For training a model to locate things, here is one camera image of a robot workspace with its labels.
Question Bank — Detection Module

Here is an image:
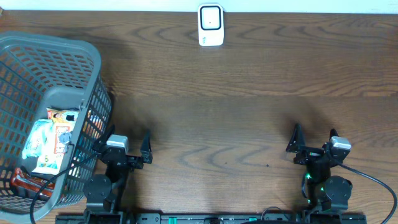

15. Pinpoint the red snack bar wrapper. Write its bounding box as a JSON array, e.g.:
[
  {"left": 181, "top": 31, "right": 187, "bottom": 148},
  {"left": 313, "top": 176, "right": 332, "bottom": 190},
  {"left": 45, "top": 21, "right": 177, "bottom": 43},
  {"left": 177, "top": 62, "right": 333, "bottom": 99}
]
[{"left": 10, "top": 167, "right": 47, "bottom": 198}]

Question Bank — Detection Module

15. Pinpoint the yellow white snack bag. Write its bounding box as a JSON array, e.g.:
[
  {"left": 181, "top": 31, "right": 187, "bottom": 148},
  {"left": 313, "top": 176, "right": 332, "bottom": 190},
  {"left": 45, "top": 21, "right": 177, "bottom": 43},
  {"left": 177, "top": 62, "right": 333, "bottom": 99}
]
[{"left": 33, "top": 108, "right": 80, "bottom": 175}]

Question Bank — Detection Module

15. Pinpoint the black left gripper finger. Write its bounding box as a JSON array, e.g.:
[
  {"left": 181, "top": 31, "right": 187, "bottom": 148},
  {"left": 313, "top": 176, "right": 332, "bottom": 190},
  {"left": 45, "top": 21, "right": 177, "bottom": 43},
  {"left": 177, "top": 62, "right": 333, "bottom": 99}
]
[
  {"left": 92, "top": 124, "right": 115, "bottom": 152},
  {"left": 140, "top": 130, "right": 153, "bottom": 164}
]

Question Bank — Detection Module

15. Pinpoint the teal wet wipes pack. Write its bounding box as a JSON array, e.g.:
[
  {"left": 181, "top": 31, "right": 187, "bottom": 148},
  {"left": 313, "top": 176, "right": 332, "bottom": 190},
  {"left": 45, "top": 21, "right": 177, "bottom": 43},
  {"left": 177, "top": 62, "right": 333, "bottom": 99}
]
[{"left": 22, "top": 119, "right": 53, "bottom": 159}]

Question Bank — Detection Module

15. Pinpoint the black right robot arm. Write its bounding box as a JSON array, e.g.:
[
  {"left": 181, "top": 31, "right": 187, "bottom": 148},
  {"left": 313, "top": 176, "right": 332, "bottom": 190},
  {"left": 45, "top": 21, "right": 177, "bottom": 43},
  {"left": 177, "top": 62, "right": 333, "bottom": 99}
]
[{"left": 286, "top": 124, "right": 353, "bottom": 223}]

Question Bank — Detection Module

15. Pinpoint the black left camera cable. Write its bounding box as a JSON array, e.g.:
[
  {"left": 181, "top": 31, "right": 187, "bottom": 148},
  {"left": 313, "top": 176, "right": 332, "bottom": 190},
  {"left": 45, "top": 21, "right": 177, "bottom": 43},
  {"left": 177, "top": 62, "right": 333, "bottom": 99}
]
[{"left": 29, "top": 151, "right": 103, "bottom": 224}]

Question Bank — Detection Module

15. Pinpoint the white barcode scanner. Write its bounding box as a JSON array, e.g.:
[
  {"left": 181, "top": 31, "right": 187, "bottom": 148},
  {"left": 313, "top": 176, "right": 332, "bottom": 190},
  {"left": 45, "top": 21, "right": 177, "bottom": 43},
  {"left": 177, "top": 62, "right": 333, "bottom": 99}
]
[{"left": 197, "top": 3, "right": 224, "bottom": 47}]

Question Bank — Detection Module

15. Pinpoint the black right camera cable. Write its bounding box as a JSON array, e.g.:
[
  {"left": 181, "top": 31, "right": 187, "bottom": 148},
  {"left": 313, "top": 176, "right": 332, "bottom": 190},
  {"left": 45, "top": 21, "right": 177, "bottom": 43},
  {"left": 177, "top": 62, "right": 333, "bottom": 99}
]
[{"left": 334, "top": 158, "right": 398, "bottom": 224}]

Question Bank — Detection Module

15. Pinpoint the black camera cable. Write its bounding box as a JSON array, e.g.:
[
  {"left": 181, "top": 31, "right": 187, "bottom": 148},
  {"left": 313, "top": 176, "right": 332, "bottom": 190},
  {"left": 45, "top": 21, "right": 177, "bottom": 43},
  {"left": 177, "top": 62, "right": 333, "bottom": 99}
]
[
  {"left": 29, "top": 151, "right": 103, "bottom": 224},
  {"left": 334, "top": 158, "right": 398, "bottom": 224}
]

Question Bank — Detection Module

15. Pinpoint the grey plastic shopping basket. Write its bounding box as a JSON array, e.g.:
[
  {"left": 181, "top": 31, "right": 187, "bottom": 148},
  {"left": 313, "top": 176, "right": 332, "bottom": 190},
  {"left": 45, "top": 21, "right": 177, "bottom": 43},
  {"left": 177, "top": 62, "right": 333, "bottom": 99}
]
[{"left": 1, "top": 31, "right": 112, "bottom": 223}]

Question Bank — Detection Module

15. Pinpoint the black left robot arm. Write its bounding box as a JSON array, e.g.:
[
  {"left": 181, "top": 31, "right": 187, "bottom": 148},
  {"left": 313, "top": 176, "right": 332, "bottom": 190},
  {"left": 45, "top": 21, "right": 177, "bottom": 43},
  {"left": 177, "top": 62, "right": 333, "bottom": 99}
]
[{"left": 83, "top": 126, "right": 153, "bottom": 224}]

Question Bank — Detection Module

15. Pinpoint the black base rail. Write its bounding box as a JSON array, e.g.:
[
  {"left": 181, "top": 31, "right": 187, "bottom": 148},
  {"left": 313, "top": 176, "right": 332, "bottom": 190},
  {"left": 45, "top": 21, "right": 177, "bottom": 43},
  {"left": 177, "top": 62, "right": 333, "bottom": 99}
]
[{"left": 55, "top": 213, "right": 368, "bottom": 224}]

